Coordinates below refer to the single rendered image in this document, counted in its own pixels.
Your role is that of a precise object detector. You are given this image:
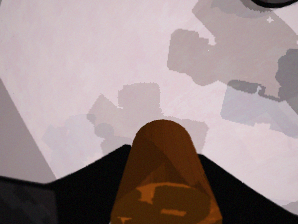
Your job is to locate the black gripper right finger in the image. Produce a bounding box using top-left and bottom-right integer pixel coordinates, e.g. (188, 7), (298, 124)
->
(198, 154), (298, 224)

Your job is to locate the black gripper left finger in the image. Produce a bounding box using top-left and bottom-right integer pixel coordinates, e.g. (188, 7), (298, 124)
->
(0, 144), (131, 224)

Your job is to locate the orange knob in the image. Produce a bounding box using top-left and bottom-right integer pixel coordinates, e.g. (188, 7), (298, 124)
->
(110, 119), (223, 224)

